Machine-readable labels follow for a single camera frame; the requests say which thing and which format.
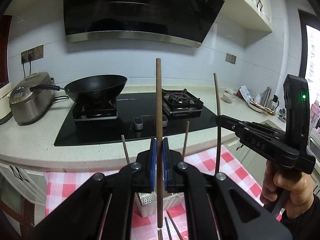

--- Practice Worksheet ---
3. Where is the white perforated utensil basket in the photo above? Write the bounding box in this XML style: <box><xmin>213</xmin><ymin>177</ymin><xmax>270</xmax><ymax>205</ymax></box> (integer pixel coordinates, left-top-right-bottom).
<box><xmin>135</xmin><ymin>191</ymin><xmax>185</xmax><ymax>218</ymax></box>

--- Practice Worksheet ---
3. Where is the speckled stone kitchen countertop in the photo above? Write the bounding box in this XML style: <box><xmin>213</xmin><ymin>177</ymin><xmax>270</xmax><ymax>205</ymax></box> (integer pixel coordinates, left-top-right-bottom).
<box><xmin>0</xmin><ymin>83</ymin><xmax>320</xmax><ymax>173</ymax></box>

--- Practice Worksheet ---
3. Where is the black glass range hood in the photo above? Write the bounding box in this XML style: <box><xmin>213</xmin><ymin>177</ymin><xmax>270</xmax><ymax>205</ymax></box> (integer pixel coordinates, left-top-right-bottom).
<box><xmin>63</xmin><ymin>0</ymin><xmax>237</xmax><ymax>49</ymax></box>

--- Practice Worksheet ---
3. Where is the black burner grate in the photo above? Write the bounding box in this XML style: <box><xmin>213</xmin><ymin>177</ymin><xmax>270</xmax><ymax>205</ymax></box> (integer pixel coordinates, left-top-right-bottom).
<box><xmin>72</xmin><ymin>99</ymin><xmax>118</xmax><ymax>127</ymax></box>
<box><xmin>162</xmin><ymin>88</ymin><xmax>204</xmax><ymax>113</ymax></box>

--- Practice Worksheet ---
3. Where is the stainless steel thermos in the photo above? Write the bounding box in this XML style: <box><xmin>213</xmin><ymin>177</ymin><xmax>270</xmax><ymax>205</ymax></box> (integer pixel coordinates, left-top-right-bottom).
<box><xmin>261</xmin><ymin>86</ymin><xmax>273</xmax><ymax>107</ymax></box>

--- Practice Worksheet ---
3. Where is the dark framed window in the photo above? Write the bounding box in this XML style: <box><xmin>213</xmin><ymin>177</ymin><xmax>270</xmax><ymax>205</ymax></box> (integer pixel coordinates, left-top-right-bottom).
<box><xmin>297</xmin><ymin>8</ymin><xmax>320</xmax><ymax>131</ymax></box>

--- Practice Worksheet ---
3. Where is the silver pressure cooker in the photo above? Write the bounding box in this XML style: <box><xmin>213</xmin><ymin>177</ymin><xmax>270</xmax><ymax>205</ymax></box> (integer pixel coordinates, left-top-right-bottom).
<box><xmin>9</xmin><ymin>71</ymin><xmax>55</xmax><ymax>126</ymax></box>

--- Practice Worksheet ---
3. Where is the person's right forearm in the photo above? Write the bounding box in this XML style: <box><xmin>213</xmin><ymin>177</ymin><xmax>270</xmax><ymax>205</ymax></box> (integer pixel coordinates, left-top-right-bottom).
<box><xmin>279</xmin><ymin>192</ymin><xmax>320</xmax><ymax>240</ymax></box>

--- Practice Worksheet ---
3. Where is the white plate with utensils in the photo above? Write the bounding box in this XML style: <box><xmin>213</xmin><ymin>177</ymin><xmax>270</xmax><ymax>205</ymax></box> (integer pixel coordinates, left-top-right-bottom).
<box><xmin>248</xmin><ymin>101</ymin><xmax>274</xmax><ymax>116</ymax></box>

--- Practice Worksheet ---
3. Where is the black glass cooktop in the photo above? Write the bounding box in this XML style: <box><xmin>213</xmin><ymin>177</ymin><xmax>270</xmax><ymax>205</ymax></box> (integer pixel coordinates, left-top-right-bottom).
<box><xmin>53</xmin><ymin>91</ymin><xmax>223</xmax><ymax>147</ymax></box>

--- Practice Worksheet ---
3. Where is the red white checkered tablecloth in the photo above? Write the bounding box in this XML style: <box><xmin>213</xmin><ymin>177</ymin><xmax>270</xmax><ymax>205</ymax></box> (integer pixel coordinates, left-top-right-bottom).
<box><xmin>44</xmin><ymin>144</ymin><xmax>266</xmax><ymax>240</ymax></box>

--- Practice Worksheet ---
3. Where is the black wok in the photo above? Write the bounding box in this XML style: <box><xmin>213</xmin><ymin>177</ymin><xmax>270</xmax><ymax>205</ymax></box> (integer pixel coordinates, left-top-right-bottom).
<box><xmin>31</xmin><ymin>74</ymin><xmax>128</xmax><ymax>103</ymax></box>

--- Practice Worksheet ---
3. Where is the beige double wall switch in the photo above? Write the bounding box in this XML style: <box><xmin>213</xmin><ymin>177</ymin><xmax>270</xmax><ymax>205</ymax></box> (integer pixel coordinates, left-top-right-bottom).
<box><xmin>225</xmin><ymin>52</ymin><xmax>237</xmax><ymax>65</ymax></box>

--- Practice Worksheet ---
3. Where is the grey stove knob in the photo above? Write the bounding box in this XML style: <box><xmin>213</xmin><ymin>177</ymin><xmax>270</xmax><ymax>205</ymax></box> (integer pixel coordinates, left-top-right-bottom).
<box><xmin>133</xmin><ymin>117</ymin><xmax>144</xmax><ymax>131</ymax></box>
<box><xmin>154</xmin><ymin>115</ymin><xmax>168</xmax><ymax>128</ymax></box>

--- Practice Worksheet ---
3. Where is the red white food packet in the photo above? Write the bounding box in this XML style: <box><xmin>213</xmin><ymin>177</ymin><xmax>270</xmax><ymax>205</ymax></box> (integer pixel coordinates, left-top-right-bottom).
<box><xmin>236</xmin><ymin>85</ymin><xmax>253</xmax><ymax>103</ymax></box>

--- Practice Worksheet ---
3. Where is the black power cord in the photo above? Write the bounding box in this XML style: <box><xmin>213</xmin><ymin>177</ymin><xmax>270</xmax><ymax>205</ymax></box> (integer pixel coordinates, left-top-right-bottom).
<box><xmin>52</xmin><ymin>95</ymin><xmax>70</xmax><ymax>104</ymax></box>

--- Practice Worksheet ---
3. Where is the wooden framed glass door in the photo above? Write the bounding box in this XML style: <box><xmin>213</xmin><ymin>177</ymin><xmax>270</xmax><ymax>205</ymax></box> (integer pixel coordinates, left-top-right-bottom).
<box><xmin>0</xmin><ymin>15</ymin><xmax>13</xmax><ymax>84</ymax></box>

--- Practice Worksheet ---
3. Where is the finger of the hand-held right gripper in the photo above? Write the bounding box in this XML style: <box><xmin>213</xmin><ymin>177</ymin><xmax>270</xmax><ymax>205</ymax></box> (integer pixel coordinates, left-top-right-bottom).
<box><xmin>215</xmin><ymin>114</ymin><xmax>287</xmax><ymax>143</ymax></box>
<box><xmin>242</xmin><ymin>120</ymin><xmax>287</xmax><ymax>136</ymax></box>

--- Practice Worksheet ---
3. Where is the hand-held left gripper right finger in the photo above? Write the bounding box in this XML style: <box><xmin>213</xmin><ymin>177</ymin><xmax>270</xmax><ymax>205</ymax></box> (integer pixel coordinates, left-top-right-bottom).
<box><xmin>162</xmin><ymin>137</ymin><xmax>293</xmax><ymax>240</ymax></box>

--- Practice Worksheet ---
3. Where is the person's right hand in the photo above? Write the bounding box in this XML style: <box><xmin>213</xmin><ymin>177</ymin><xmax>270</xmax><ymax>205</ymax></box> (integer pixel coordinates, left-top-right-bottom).
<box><xmin>259</xmin><ymin>160</ymin><xmax>315</xmax><ymax>219</ymax></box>

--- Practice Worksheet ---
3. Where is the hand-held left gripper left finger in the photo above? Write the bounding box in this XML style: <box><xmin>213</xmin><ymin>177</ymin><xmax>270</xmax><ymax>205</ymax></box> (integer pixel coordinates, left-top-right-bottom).
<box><xmin>34</xmin><ymin>138</ymin><xmax>157</xmax><ymax>240</ymax></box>

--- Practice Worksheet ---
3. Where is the white rice cooker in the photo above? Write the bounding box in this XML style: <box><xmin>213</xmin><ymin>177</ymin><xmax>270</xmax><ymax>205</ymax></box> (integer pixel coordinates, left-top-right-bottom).
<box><xmin>0</xmin><ymin>81</ymin><xmax>13</xmax><ymax>126</ymax></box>

